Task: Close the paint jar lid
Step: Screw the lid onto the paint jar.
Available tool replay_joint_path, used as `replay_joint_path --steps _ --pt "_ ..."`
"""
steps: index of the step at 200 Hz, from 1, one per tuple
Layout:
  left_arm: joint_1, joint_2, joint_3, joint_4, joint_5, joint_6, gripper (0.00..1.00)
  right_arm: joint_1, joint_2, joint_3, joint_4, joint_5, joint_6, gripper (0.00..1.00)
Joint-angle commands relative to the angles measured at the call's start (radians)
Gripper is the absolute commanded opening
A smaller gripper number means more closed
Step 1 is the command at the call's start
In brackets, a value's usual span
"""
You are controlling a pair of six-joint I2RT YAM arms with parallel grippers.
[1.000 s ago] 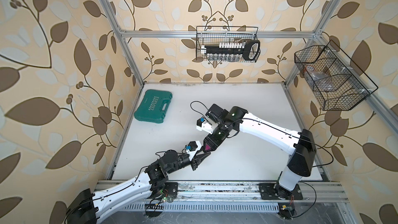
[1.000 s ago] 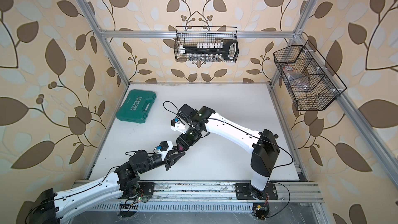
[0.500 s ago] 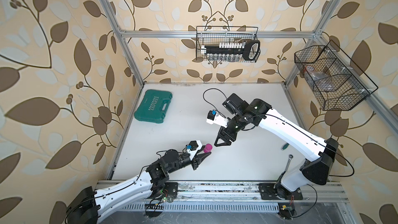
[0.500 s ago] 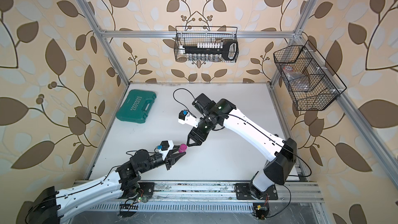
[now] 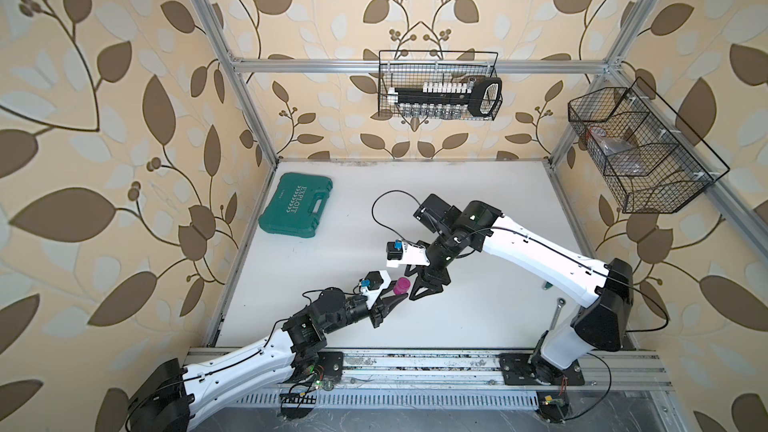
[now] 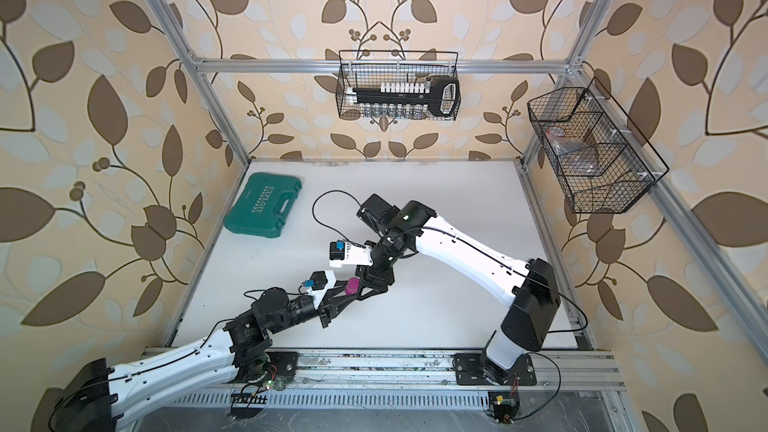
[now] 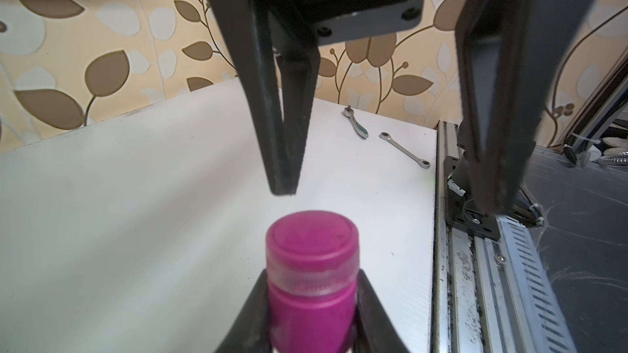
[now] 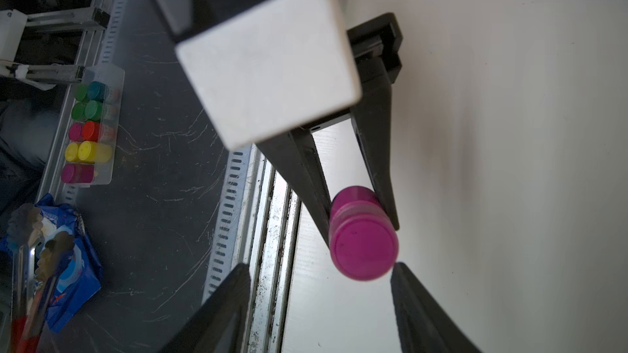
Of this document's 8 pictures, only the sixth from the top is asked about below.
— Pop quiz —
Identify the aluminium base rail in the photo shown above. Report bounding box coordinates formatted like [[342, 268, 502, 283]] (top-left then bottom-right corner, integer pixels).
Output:
[[270, 348, 626, 392]]

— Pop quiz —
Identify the black wire basket back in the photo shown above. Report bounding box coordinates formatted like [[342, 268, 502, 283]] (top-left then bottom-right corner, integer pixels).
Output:
[[335, 49, 461, 121]]

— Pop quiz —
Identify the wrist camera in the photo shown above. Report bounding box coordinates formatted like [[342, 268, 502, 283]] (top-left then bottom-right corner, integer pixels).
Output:
[[302, 270, 336, 309], [329, 240, 373, 268]]

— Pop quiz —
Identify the magenta paint jar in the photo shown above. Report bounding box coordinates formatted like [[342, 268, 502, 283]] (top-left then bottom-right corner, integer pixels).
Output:
[[344, 277, 361, 296]]

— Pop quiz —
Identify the black wire basket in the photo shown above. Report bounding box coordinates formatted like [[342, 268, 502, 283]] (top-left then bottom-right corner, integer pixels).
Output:
[[527, 78, 669, 214], [335, 49, 461, 121]]

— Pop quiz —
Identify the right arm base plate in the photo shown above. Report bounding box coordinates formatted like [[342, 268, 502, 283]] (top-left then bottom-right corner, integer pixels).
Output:
[[452, 352, 537, 387]]

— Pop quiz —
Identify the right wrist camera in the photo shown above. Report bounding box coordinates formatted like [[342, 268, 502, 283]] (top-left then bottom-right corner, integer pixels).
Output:
[[329, 240, 373, 268]]

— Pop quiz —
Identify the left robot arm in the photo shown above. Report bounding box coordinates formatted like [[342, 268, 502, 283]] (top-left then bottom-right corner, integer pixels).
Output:
[[47, 284, 361, 431]]

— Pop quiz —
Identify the plastic bag in basket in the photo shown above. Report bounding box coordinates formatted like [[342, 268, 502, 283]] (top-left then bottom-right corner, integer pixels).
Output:
[[545, 127, 599, 176]]

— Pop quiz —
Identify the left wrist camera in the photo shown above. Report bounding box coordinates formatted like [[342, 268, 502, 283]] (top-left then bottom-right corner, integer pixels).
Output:
[[302, 270, 336, 309]]

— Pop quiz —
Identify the green plastic tool case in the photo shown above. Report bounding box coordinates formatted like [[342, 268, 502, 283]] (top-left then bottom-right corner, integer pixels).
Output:
[[224, 172, 302, 239]]

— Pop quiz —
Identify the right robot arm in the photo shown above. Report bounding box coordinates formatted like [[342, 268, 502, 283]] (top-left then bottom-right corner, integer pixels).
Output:
[[357, 194, 561, 384]]

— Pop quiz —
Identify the socket set rail holder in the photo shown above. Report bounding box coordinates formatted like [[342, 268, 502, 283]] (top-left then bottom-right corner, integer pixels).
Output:
[[337, 76, 461, 120]]

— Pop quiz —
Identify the black wire basket right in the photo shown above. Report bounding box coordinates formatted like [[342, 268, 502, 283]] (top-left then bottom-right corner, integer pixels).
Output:
[[527, 78, 669, 214]]

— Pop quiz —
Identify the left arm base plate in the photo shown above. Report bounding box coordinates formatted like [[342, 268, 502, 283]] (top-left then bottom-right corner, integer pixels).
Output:
[[236, 350, 299, 386]]

